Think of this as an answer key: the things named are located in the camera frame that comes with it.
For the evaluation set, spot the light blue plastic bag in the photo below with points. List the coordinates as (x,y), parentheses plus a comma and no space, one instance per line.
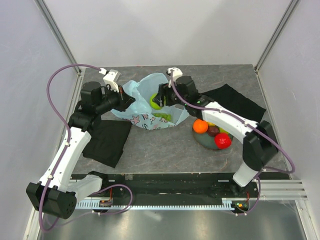
(140,113)

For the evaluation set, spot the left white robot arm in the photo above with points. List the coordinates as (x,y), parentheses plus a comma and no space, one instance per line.
(52,194)

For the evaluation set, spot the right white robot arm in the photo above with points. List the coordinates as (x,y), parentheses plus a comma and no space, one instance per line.
(258,140)

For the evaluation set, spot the left black cloth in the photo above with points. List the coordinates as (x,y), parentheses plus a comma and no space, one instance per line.
(107,142)

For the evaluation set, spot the orange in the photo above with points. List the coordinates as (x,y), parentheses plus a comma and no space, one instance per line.
(200,126)

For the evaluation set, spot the black cloth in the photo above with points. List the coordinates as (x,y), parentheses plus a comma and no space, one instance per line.
(234,101)
(107,142)

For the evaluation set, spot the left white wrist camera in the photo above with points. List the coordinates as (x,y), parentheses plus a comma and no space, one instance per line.
(110,78)

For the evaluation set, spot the left aluminium corner post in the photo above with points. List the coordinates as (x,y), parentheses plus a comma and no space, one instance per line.
(46,13)

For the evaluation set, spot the aluminium corner post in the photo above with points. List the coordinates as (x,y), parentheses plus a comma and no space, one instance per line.
(276,34)
(46,13)

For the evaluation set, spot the dark purple plum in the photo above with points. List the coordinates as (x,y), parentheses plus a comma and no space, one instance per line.
(213,131)

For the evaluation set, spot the dark fruit plate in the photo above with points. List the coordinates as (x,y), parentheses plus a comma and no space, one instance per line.
(207,141)

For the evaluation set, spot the green pear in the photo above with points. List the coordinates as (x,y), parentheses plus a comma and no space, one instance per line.
(221,130)

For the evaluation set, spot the green grape bunch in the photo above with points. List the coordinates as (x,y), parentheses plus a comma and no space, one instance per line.
(167,117)

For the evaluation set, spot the right aluminium corner post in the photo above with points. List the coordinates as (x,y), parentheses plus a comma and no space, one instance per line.
(276,34)

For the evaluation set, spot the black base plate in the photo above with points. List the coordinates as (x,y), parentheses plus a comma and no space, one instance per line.
(215,185)

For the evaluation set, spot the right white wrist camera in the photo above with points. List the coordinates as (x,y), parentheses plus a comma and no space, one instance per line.
(174,72)

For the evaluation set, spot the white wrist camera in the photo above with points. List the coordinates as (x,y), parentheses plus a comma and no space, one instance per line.
(174,72)
(110,78)

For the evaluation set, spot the toothed cable duct rail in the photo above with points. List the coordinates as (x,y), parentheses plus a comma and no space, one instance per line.
(97,204)

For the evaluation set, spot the right black cloth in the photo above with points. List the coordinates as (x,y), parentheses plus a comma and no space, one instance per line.
(234,101)

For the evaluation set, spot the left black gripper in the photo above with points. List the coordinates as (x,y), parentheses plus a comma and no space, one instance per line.
(124,100)

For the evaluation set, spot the green apple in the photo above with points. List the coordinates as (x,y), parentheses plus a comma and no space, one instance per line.
(153,104)

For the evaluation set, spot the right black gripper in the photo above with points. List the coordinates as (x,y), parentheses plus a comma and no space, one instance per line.
(166,90)

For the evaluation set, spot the red apple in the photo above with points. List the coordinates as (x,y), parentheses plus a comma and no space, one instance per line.
(222,140)

